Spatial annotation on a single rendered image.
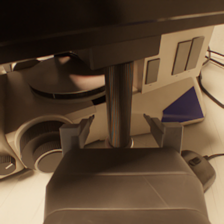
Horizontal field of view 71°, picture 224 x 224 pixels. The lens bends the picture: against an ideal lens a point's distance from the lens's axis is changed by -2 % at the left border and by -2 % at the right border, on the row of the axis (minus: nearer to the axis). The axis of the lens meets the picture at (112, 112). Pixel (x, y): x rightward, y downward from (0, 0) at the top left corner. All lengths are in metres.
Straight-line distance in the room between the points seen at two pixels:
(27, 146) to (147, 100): 0.17
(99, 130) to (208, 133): 0.19
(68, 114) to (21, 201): 0.12
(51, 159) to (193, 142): 0.21
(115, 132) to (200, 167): 0.12
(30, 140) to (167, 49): 0.20
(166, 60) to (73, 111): 0.15
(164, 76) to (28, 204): 0.25
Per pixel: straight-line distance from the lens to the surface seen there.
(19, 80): 0.33
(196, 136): 0.30
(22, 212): 0.24
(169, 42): 0.24
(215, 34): 0.71
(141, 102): 0.24
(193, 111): 0.30
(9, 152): 0.23
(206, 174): 0.23
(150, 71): 0.23
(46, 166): 0.19
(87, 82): 0.24
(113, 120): 0.15
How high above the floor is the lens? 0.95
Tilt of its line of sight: 40 degrees down
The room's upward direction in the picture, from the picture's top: 2 degrees counter-clockwise
